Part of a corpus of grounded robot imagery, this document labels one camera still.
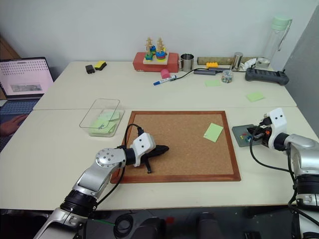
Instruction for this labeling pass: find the green sticky note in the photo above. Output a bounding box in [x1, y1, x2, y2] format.
[204, 79, 222, 88]
[246, 91, 266, 103]
[203, 122, 224, 143]

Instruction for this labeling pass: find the cork board with wooden frame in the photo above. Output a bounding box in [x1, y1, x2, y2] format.
[110, 111, 242, 184]

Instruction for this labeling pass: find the gray partition panel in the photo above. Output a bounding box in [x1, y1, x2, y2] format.
[281, 4, 319, 145]

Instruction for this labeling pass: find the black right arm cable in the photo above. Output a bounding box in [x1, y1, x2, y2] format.
[249, 119, 319, 228]

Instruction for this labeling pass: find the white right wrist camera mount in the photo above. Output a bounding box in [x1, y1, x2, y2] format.
[263, 108, 288, 149]

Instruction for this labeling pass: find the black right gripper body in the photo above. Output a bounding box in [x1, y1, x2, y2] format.
[253, 122, 272, 148]

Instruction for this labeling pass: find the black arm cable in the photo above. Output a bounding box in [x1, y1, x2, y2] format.
[249, 119, 319, 228]
[93, 123, 145, 209]

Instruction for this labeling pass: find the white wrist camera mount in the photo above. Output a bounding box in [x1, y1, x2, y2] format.
[130, 132, 157, 168]
[263, 108, 288, 149]

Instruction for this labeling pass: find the clear bottle with green lid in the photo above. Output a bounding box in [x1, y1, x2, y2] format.
[263, 15, 293, 66]

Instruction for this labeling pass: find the clear jar of pushpins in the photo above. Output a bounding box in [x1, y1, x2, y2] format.
[220, 70, 233, 85]

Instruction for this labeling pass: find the thin black table cable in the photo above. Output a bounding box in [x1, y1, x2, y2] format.
[174, 67, 225, 80]

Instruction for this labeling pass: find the white crumpled object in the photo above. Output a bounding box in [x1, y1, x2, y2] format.
[242, 58, 258, 70]

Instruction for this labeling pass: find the clear plastic box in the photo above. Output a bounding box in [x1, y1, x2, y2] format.
[79, 98, 125, 137]

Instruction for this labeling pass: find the person's hand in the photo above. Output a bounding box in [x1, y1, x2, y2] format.
[0, 114, 28, 137]

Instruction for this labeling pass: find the silver metal cylinder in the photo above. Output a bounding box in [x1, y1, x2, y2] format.
[231, 52, 244, 71]

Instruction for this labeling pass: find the dark rounded shape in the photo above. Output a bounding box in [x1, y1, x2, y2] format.
[132, 217, 167, 239]
[198, 211, 220, 239]

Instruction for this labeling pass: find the blue whiteboard marker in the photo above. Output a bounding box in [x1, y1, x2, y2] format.
[153, 75, 178, 87]

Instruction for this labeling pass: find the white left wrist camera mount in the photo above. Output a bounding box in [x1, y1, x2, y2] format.
[130, 132, 157, 168]

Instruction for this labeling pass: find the wooden colourful stacking toy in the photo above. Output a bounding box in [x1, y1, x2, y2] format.
[143, 36, 169, 65]

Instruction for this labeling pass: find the dark gray handheld controller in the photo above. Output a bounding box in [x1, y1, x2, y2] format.
[245, 68, 290, 86]

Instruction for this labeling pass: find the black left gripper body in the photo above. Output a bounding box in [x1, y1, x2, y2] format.
[142, 146, 160, 164]

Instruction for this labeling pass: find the green sticky notes pile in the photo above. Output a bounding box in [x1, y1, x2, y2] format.
[90, 111, 124, 136]

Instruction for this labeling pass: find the coiled black cable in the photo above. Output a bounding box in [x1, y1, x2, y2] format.
[113, 213, 135, 239]

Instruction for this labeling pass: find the clear tape roll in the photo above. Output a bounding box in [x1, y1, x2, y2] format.
[255, 57, 271, 68]

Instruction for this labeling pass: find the gray flat tray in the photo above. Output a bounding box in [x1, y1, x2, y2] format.
[231, 123, 265, 148]

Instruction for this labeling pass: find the gray usb hub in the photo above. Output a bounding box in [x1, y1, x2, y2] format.
[193, 69, 218, 76]

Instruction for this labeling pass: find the open laptop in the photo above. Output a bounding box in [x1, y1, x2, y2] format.
[0, 57, 55, 116]

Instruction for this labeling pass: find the metal cup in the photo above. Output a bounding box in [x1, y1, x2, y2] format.
[180, 53, 195, 72]

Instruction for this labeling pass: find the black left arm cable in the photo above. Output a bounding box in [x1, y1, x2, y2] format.
[93, 123, 145, 209]

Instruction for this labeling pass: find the red rectangular box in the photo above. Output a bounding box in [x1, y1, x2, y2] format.
[132, 51, 180, 73]

